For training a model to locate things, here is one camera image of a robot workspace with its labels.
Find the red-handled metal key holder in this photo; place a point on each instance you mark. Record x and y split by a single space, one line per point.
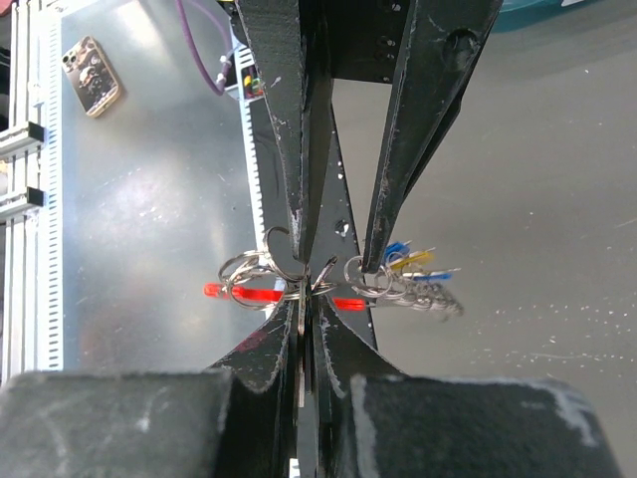
255 281

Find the yellow key tag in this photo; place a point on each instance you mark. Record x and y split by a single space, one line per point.
418 258

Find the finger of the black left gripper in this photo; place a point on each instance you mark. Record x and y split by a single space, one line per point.
439 50
289 42

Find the teal plastic basin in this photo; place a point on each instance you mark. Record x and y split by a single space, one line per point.
515 15

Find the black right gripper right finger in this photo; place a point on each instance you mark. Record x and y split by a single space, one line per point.
376 421

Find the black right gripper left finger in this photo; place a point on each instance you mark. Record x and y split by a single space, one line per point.
234 419

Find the smartphone with patterned case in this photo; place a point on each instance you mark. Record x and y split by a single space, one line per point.
91 76

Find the grey slotted cable duct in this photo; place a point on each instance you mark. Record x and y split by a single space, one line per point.
50 321

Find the blue key tag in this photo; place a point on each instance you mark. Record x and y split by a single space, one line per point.
414 273

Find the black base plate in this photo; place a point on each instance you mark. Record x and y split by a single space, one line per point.
352 27

